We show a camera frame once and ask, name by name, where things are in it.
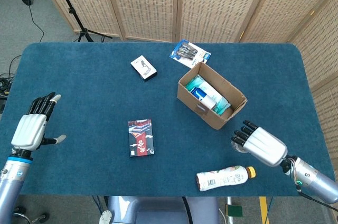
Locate small black white box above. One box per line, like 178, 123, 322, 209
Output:
130, 54, 158, 82

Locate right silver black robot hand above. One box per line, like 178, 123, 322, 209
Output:
231, 120, 288, 167

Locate green block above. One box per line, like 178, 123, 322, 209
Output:
224, 204, 243, 217

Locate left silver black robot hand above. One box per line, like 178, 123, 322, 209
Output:
11, 91, 67, 152

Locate blue white drink can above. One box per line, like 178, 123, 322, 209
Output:
190, 86, 221, 110

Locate blue felt table cover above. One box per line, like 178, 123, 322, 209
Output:
0, 42, 331, 198

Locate black floor cable bundle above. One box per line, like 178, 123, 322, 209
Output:
0, 54, 18, 99

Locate teal white items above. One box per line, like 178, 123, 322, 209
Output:
184, 74, 232, 116

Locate woven wooden folding screen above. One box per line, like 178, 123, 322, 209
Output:
33, 0, 338, 160

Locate white labelled drink bottle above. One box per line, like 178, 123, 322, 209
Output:
195, 165, 256, 192

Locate round clear lidded tin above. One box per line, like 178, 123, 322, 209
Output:
231, 139, 250, 154

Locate brown cardboard box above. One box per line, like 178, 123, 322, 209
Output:
176, 61, 248, 130

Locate black tripod stand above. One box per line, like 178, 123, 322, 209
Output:
50, 0, 113, 43

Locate thin black floor cable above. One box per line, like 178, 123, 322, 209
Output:
26, 0, 45, 44

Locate silver metal post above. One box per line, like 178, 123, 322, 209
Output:
224, 196, 236, 224

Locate dark red-patterned book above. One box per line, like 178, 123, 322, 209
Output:
127, 118, 155, 158

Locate grey robot torso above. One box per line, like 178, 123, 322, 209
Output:
99, 196, 220, 224

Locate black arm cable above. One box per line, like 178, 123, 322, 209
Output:
294, 181, 338, 213

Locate black caster wheel base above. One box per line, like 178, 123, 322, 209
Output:
10, 205, 51, 224

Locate blue blister card pack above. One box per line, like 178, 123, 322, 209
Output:
169, 39, 212, 69

